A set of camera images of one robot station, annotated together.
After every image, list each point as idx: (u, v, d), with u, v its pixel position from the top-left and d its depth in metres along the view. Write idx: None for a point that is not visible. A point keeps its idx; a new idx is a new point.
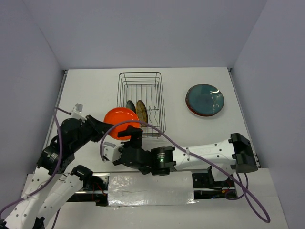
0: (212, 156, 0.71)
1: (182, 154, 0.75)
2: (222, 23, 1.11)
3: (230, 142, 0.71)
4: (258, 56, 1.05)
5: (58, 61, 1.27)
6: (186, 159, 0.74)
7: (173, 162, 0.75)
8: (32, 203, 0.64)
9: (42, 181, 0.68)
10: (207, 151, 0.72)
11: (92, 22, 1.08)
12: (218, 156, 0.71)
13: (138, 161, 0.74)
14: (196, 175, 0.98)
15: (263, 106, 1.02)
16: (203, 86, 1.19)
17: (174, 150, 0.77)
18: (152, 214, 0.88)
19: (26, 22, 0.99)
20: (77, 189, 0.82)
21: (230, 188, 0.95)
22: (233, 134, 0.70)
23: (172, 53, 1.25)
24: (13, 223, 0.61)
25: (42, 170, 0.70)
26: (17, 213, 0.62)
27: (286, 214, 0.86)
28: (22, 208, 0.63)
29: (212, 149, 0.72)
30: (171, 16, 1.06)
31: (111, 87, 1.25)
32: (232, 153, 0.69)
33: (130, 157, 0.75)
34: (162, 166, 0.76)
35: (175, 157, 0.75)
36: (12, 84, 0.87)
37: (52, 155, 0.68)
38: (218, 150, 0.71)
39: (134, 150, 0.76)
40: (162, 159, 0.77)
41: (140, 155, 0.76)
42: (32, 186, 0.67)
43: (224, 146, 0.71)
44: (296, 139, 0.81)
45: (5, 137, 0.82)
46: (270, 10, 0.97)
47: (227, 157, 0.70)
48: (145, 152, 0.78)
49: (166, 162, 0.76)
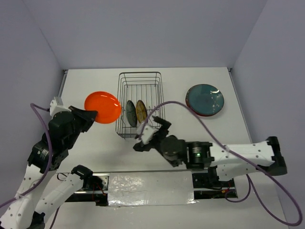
0: (251, 157, 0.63)
1: (219, 150, 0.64)
2: (222, 23, 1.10)
3: (269, 144, 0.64)
4: (258, 56, 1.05)
5: (58, 61, 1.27)
6: (224, 156, 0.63)
7: (211, 158, 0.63)
8: (25, 203, 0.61)
9: (34, 180, 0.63)
10: (246, 150, 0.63)
11: (92, 21, 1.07)
12: (258, 156, 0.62)
13: (181, 151, 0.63)
14: (196, 175, 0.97)
15: (263, 106, 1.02)
16: (204, 86, 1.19)
17: (212, 146, 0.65)
18: (152, 213, 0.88)
19: (25, 22, 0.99)
20: (78, 187, 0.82)
21: (230, 188, 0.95)
22: (272, 136, 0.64)
23: (172, 53, 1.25)
24: (9, 223, 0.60)
25: (32, 168, 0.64)
26: (11, 213, 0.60)
27: (287, 214, 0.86)
28: (16, 208, 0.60)
29: (251, 148, 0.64)
30: (171, 16, 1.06)
31: (111, 88, 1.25)
32: (271, 155, 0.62)
33: (171, 146, 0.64)
34: (199, 161, 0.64)
35: (213, 153, 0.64)
36: (11, 84, 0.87)
37: (43, 151, 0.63)
38: (258, 150, 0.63)
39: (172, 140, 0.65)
40: (199, 154, 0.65)
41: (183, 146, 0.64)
42: (24, 184, 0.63)
43: (264, 147, 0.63)
44: (295, 140, 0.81)
45: (5, 137, 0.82)
46: (270, 10, 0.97)
47: (267, 158, 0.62)
48: (182, 144, 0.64)
49: (205, 158, 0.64)
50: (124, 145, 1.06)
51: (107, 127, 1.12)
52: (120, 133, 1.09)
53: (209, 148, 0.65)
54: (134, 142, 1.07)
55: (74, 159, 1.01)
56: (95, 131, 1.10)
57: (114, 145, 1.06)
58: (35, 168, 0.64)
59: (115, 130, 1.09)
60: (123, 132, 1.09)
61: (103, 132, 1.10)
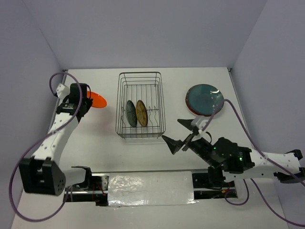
0: (283, 165, 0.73)
1: (259, 157, 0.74)
2: (222, 23, 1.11)
3: (295, 156, 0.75)
4: (258, 56, 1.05)
5: (59, 61, 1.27)
6: (262, 163, 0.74)
7: (252, 163, 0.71)
8: (59, 137, 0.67)
9: (65, 120, 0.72)
10: (279, 160, 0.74)
11: (92, 21, 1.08)
12: (289, 165, 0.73)
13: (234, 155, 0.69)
14: (196, 175, 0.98)
15: (263, 106, 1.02)
16: (204, 86, 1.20)
17: (251, 152, 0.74)
18: (152, 214, 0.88)
19: (26, 22, 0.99)
20: (81, 177, 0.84)
21: (230, 188, 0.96)
22: (299, 150, 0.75)
23: (172, 53, 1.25)
24: (44, 153, 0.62)
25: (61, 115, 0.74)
26: (45, 146, 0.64)
27: (286, 214, 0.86)
28: (51, 141, 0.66)
29: (282, 158, 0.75)
30: (171, 15, 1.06)
31: (111, 88, 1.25)
32: (299, 166, 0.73)
33: (228, 150, 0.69)
34: (242, 164, 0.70)
35: (252, 158, 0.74)
36: (11, 84, 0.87)
37: (68, 105, 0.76)
38: (288, 160, 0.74)
39: (227, 143, 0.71)
40: (241, 158, 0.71)
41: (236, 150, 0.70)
42: (55, 126, 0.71)
43: (293, 158, 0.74)
44: (295, 140, 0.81)
45: (5, 137, 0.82)
46: (269, 10, 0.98)
47: (295, 168, 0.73)
48: (233, 147, 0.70)
49: (247, 163, 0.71)
50: (124, 145, 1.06)
51: (107, 127, 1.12)
52: (120, 133, 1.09)
53: (249, 154, 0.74)
54: (134, 142, 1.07)
55: (74, 159, 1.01)
56: (95, 131, 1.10)
57: (115, 145, 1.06)
58: (63, 114, 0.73)
59: (115, 131, 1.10)
60: (124, 132, 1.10)
61: (103, 132, 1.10)
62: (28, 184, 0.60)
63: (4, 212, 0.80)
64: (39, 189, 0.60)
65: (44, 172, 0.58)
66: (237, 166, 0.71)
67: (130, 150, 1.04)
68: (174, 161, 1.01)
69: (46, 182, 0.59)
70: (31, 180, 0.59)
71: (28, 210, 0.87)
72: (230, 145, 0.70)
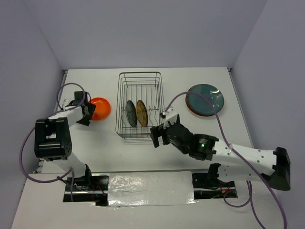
0: (253, 160, 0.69)
1: (224, 146, 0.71)
2: (222, 23, 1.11)
3: (274, 154, 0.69)
4: (258, 55, 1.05)
5: (58, 61, 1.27)
6: (226, 153, 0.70)
7: (213, 151, 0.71)
8: (69, 112, 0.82)
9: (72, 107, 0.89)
10: (249, 153, 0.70)
11: (92, 22, 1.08)
12: (259, 161, 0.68)
13: (182, 137, 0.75)
14: (196, 175, 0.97)
15: (263, 106, 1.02)
16: (204, 86, 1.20)
17: (217, 141, 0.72)
18: (152, 214, 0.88)
19: (25, 22, 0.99)
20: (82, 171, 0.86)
21: (230, 188, 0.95)
22: (279, 147, 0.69)
23: (172, 53, 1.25)
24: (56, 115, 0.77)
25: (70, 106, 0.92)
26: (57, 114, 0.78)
27: (287, 214, 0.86)
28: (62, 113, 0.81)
29: (255, 152, 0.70)
30: (171, 15, 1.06)
31: (111, 88, 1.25)
32: (272, 163, 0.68)
33: (177, 132, 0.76)
34: (201, 150, 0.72)
35: (216, 147, 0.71)
36: (11, 84, 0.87)
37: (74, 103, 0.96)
38: (261, 156, 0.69)
39: (180, 127, 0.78)
40: (203, 144, 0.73)
41: (186, 133, 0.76)
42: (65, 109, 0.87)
43: (268, 154, 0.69)
44: (295, 140, 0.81)
45: (5, 137, 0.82)
46: (270, 10, 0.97)
47: (267, 165, 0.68)
48: (189, 132, 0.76)
49: (206, 149, 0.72)
50: (124, 145, 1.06)
51: (107, 127, 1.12)
52: (120, 133, 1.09)
53: (215, 143, 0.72)
54: (134, 142, 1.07)
55: None
56: (95, 131, 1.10)
57: (115, 145, 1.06)
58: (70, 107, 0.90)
59: (115, 131, 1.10)
60: (124, 132, 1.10)
61: (103, 132, 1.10)
62: (41, 140, 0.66)
63: (4, 212, 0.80)
64: (50, 145, 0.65)
65: (59, 126, 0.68)
66: (195, 151, 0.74)
67: (130, 150, 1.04)
68: (174, 161, 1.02)
69: (58, 136, 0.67)
70: (44, 136, 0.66)
71: (28, 210, 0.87)
72: (184, 130, 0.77)
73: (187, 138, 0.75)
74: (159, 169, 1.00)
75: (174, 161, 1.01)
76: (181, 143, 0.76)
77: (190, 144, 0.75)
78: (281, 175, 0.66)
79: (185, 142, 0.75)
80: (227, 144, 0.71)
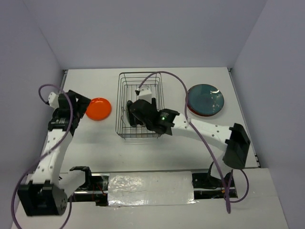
0: (208, 134, 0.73)
1: (183, 120, 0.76)
2: (222, 22, 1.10)
3: (230, 130, 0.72)
4: (259, 55, 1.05)
5: (58, 61, 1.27)
6: (183, 126, 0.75)
7: (171, 124, 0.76)
8: (55, 156, 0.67)
9: (58, 138, 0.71)
10: (206, 128, 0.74)
11: (92, 21, 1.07)
12: (214, 136, 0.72)
13: (142, 110, 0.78)
14: (196, 175, 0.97)
15: (263, 106, 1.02)
16: (204, 86, 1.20)
17: (178, 116, 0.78)
18: (152, 213, 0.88)
19: (25, 22, 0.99)
20: (82, 180, 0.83)
21: (230, 188, 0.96)
22: (237, 124, 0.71)
23: (172, 53, 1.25)
24: (40, 175, 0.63)
25: (55, 130, 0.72)
26: (42, 169, 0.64)
27: (287, 215, 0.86)
28: (47, 161, 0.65)
29: (212, 128, 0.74)
30: (170, 15, 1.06)
31: (111, 88, 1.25)
32: (227, 138, 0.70)
33: (137, 105, 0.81)
34: (160, 123, 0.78)
35: (176, 120, 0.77)
36: (11, 84, 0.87)
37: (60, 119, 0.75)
38: (216, 130, 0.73)
39: (141, 101, 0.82)
40: (164, 117, 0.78)
41: (146, 107, 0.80)
42: (50, 144, 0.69)
43: (223, 130, 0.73)
44: (295, 140, 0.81)
45: (5, 137, 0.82)
46: (270, 10, 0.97)
47: (220, 139, 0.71)
48: (151, 107, 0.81)
49: (166, 121, 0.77)
50: (124, 145, 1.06)
51: (107, 127, 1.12)
52: (120, 133, 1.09)
53: (175, 118, 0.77)
54: (134, 142, 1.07)
55: (74, 160, 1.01)
56: (95, 131, 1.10)
57: (115, 145, 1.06)
58: (55, 131, 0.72)
59: (115, 131, 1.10)
60: (123, 132, 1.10)
61: (103, 132, 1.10)
62: (29, 206, 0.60)
63: (4, 212, 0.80)
64: (43, 209, 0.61)
65: (45, 196, 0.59)
66: (156, 124, 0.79)
67: (130, 150, 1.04)
68: (174, 161, 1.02)
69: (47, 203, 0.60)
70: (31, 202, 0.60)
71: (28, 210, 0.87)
72: (144, 103, 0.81)
73: (148, 111, 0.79)
74: (159, 169, 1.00)
75: (174, 161, 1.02)
76: (142, 118, 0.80)
77: (151, 118, 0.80)
78: (232, 148, 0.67)
79: (145, 116, 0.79)
80: (186, 118, 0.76)
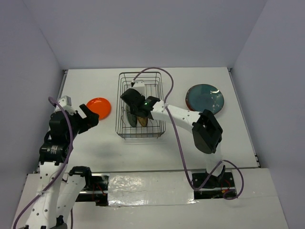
0: (179, 118, 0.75)
1: (161, 106, 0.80)
2: (222, 22, 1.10)
3: (199, 114, 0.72)
4: (259, 55, 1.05)
5: (58, 60, 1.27)
6: (160, 110, 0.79)
7: (151, 108, 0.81)
8: (49, 197, 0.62)
9: (52, 173, 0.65)
10: (179, 112, 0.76)
11: (92, 22, 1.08)
12: (184, 119, 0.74)
13: (127, 95, 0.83)
14: (196, 175, 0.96)
15: (263, 106, 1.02)
16: (203, 86, 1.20)
17: (158, 101, 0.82)
18: (152, 213, 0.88)
19: (25, 22, 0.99)
20: (82, 186, 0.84)
21: (230, 188, 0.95)
22: (206, 109, 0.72)
23: (172, 53, 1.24)
24: (36, 222, 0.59)
25: (46, 164, 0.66)
26: (37, 213, 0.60)
27: (287, 215, 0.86)
28: (41, 205, 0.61)
29: (184, 112, 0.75)
30: (170, 16, 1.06)
31: (111, 88, 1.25)
32: (194, 121, 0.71)
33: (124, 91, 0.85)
34: (144, 107, 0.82)
35: (156, 106, 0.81)
36: (11, 85, 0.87)
37: (52, 148, 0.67)
38: (187, 114, 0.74)
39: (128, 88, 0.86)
40: (147, 103, 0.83)
41: (131, 92, 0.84)
42: (42, 182, 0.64)
43: (193, 114, 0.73)
44: (295, 140, 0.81)
45: (5, 137, 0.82)
46: (269, 10, 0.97)
47: (189, 122, 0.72)
48: (137, 94, 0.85)
49: (147, 106, 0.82)
50: (124, 146, 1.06)
51: (107, 127, 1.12)
52: (120, 132, 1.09)
53: (156, 103, 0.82)
54: (134, 142, 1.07)
55: (74, 160, 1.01)
56: (95, 131, 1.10)
57: (114, 145, 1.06)
58: (47, 164, 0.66)
59: (115, 131, 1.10)
60: (123, 132, 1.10)
61: (103, 132, 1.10)
62: None
63: (5, 212, 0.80)
64: None
65: None
66: (139, 108, 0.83)
67: (130, 150, 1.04)
68: (173, 161, 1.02)
69: None
70: None
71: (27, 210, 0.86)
72: (130, 90, 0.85)
73: (133, 97, 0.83)
74: (159, 169, 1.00)
75: (174, 161, 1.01)
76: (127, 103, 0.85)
77: (136, 102, 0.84)
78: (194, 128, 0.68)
79: (130, 101, 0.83)
80: (164, 103, 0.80)
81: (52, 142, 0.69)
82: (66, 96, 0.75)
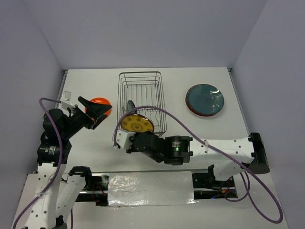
0: (232, 152, 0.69)
1: (199, 145, 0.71)
2: (222, 23, 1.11)
3: (250, 140, 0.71)
4: (259, 55, 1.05)
5: (58, 61, 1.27)
6: (204, 151, 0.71)
7: (189, 152, 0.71)
8: (48, 198, 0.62)
9: (50, 174, 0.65)
10: (226, 146, 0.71)
11: (92, 22, 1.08)
12: (238, 152, 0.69)
13: (152, 146, 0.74)
14: (196, 175, 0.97)
15: (263, 106, 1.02)
16: (204, 86, 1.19)
17: (191, 141, 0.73)
18: (152, 213, 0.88)
19: (25, 22, 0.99)
20: (82, 186, 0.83)
21: (230, 188, 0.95)
22: (254, 133, 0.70)
23: (171, 53, 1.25)
24: (35, 224, 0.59)
25: (44, 166, 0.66)
26: (36, 214, 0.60)
27: (287, 215, 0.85)
28: (40, 207, 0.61)
29: (232, 144, 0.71)
30: (170, 16, 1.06)
31: (111, 88, 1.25)
32: (252, 151, 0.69)
33: (144, 142, 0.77)
34: (176, 155, 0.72)
35: (191, 147, 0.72)
36: (11, 84, 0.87)
37: (50, 149, 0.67)
38: (238, 146, 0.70)
39: (147, 136, 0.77)
40: (177, 147, 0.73)
41: (154, 141, 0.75)
42: (41, 183, 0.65)
43: (243, 143, 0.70)
44: (295, 140, 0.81)
45: (5, 137, 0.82)
46: (270, 9, 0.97)
47: (246, 154, 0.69)
48: (159, 139, 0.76)
49: (182, 151, 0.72)
50: None
51: (107, 127, 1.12)
52: None
53: (189, 143, 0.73)
54: None
55: (75, 160, 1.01)
56: (95, 131, 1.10)
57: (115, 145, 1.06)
58: (46, 165, 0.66)
59: None
60: None
61: (104, 133, 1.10)
62: None
63: (5, 212, 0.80)
64: None
65: None
66: (170, 158, 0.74)
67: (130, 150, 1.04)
68: None
69: None
70: None
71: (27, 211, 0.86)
72: (152, 137, 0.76)
73: (159, 145, 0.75)
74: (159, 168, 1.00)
75: None
76: (155, 151, 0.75)
77: (163, 151, 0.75)
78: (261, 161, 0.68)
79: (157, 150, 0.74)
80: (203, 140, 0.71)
81: (49, 142, 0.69)
82: (68, 91, 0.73)
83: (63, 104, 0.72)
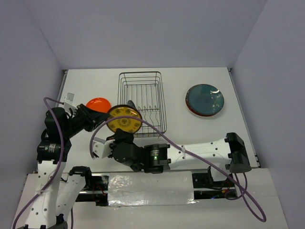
0: (209, 155, 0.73)
1: (177, 151, 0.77)
2: (222, 23, 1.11)
3: (226, 141, 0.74)
4: (258, 56, 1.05)
5: (59, 61, 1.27)
6: (181, 157, 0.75)
7: (167, 160, 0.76)
8: (49, 196, 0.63)
9: (50, 172, 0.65)
10: (203, 150, 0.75)
11: (92, 22, 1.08)
12: (215, 155, 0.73)
13: (132, 157, 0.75)
14: (196, 175, 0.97)
15: (263, 106, 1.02)
16: (204, 86, 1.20)
17: (168, 148, 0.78)
18: (152, 213, 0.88)
19: (26, 23, 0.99)
20: (82, 185, 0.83)
21: (230, 188, 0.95)
22: (229, 133, 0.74)
23: (171, 53, 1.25)
24: (35, 222, 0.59)
25: (45, 163, 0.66)
26: (36, 212, 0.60)
27: (287, 215, 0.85)
28: (40, 205, 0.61)
29: (208, 147, 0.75)
30: (170, 16, 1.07)
31: (111, 88, 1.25)
32: (228, 152, 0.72)
33: (124, 153, 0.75)
34: (156, 163, 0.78)
35: (169, 154, 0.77)
36: (11, 84, 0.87)
37: (50, 146, 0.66)
38: (215, 148, 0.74)
39: (127, 145, 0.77)
40: (156, 156, 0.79)
41: (134, 151, 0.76)
42: (41, 181, 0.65)
43: (219, 145, 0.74)
44: (295, 140, 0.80)
45: (5, 137, 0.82)
46: (270, 9, 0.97)
47: (223, 155, 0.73)
48: (139, 149, 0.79)
49: (160, 160, 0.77)
50: None
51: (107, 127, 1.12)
52: None
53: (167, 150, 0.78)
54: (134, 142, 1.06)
55: (75, 160, 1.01)
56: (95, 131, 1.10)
57: None
58: (46, 163, 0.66)
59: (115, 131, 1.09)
60: None
61: (103, 132, 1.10)
62: None
63: (5, 212, 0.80)
64: None
65: None
66: (152, 166, 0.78)
67: None
68: None
69: None
70: None
71: (27, 211, 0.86)
72: (131, 148, 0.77)
73: (139, 155, 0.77)
74: None
75: None
76: (135, 162, 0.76)
77: (144, 162, 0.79)
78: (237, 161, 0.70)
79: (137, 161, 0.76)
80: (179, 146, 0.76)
81: (49, 140, 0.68)
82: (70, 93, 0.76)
83: (65, 105, 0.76)
